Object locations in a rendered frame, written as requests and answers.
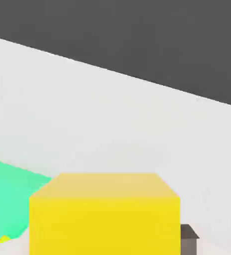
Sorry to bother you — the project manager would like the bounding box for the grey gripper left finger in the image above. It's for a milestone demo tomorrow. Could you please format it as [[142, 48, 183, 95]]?
[[0, 232, 30, 255]]

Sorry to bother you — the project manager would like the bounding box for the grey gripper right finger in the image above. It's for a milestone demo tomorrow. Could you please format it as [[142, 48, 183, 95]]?
[[180, 224, 231, 255]]

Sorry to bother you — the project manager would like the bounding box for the small yellow cube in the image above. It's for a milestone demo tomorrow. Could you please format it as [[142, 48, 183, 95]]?
[[0, 234, 11, 248], [28, 172, 181, 255]]

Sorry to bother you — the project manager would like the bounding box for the large green box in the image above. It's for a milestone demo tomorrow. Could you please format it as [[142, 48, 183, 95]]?
[[0, 158, 52, 249]]

